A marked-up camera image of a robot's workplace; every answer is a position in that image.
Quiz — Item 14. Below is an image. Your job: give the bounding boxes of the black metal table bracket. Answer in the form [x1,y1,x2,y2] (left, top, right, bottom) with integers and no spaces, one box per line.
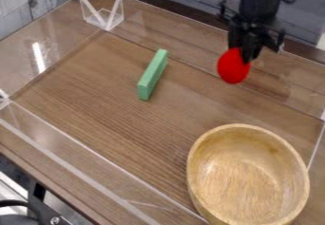
[28,181,73,225]

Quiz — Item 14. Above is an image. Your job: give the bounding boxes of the light wooden bowl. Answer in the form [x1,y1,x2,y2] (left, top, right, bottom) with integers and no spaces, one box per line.
[187,123,310,225]

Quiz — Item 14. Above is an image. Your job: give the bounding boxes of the clear acrylic tray wall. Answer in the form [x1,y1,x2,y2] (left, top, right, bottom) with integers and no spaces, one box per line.
[0,91,207,225]

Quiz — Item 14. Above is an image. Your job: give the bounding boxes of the red toy strawberry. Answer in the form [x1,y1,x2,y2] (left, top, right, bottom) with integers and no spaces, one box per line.
[215,47,250,84]

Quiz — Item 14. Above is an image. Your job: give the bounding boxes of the green rectangular block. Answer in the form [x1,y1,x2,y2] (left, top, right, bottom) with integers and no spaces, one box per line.
[137,49,168,101]

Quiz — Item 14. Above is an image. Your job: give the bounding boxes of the black cable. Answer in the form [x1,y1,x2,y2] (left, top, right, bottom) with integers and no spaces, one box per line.
[0,199,38,225]

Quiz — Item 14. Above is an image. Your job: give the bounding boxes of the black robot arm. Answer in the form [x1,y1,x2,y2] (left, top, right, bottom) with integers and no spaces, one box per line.
[219,0,297,65]

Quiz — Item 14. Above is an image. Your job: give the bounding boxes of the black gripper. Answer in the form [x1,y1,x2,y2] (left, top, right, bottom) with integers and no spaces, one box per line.
[218,0,286,64]

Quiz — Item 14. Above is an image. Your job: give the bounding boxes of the clear acrylic corner bracket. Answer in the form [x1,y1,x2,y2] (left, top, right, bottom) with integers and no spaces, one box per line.
[79,0,124,31]

